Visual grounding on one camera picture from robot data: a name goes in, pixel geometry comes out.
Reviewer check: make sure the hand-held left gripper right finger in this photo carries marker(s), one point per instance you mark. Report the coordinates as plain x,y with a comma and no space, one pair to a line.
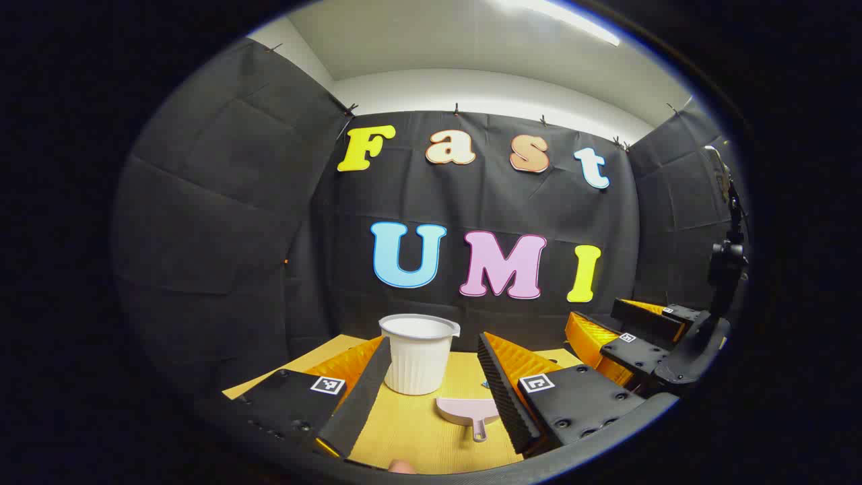
502,397

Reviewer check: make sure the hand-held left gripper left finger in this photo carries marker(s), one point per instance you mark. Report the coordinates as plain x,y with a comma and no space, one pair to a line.
360,401

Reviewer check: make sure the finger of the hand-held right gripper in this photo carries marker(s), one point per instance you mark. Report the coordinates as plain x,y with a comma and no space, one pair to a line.
646,322
636,353

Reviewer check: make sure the pink plastic dustpan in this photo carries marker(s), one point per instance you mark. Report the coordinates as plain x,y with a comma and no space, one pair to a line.
465,409

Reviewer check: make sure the white ribbed garbage bin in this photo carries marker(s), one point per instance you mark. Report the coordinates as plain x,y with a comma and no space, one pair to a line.
417,364

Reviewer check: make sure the wooden desktop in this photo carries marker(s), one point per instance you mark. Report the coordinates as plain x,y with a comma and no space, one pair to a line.
417,434

